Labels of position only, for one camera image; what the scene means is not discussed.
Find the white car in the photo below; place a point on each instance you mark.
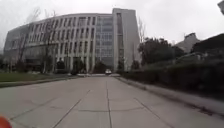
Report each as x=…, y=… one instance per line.
x=108, y=71

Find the row of round bushes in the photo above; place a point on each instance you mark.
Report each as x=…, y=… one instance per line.
x=78, y=66

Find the large grey curved building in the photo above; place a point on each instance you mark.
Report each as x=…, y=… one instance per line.
x=83, y=36

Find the grey concrete slab road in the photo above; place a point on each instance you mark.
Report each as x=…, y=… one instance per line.
x=100, y=103

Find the dark green tree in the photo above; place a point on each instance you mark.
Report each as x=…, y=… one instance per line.
x=155, y=50

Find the bare tree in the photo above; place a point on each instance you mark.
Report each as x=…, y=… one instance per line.
x=48, y=43
x=23, y=43

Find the dark green hedge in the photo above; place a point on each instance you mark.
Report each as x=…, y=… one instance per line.
x=186, y=75

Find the grey kerb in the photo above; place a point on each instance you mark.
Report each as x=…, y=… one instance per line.
x=30, y=82

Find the grass strip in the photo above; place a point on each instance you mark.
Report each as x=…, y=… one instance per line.
x=20, y=77

